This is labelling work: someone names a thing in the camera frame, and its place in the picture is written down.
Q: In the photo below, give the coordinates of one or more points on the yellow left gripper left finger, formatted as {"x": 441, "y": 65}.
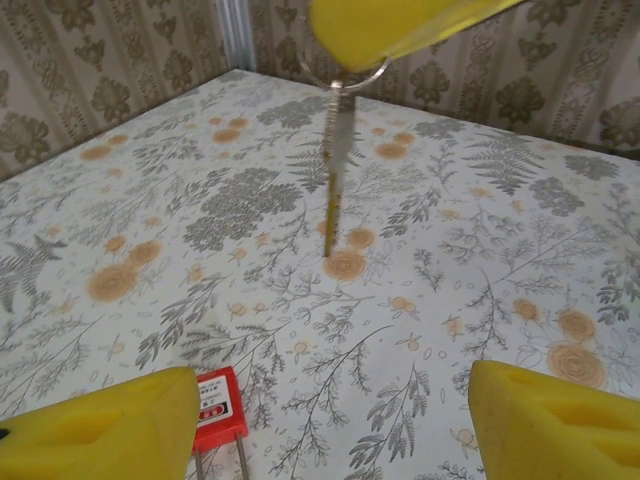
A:
{"x": 90, "y": 435}

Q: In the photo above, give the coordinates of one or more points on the aluminium frame post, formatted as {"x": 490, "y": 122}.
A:
{"x": 239, "y": 30}

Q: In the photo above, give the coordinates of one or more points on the floral patterned tablecloth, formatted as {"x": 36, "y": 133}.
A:
{"x": 320, "y": 300}

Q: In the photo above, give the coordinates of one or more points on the red padlock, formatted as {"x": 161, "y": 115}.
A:
{"x": 222, "y": 410}

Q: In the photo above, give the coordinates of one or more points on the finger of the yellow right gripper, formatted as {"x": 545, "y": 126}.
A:
{"x": 365, "y": 30}
{"x": 450, "y": 27}

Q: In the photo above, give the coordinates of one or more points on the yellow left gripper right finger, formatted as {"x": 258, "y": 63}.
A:
{"x": 560, "y": 435}

